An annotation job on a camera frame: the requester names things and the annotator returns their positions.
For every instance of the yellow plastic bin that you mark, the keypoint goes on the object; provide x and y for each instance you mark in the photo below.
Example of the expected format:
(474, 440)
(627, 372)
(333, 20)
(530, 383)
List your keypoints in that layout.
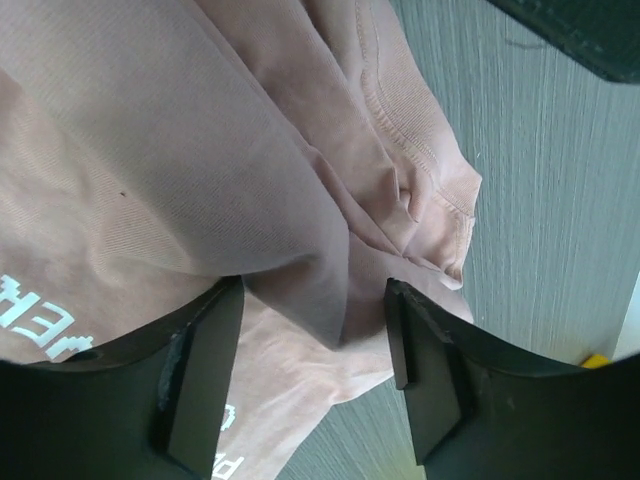
(595, 361)

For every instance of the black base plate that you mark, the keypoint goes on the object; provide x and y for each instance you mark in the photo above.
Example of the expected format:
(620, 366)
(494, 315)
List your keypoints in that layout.
(600, 35)

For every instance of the pink printed t shirt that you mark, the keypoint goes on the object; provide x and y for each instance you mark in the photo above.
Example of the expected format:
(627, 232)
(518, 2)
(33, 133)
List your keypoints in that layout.
(151, 148)

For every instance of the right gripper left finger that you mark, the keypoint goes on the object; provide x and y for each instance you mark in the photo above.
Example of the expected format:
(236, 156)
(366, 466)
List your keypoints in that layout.
(149, 404)

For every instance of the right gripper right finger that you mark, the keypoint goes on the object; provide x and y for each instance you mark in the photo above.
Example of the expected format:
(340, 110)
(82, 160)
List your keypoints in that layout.
(475, 399)

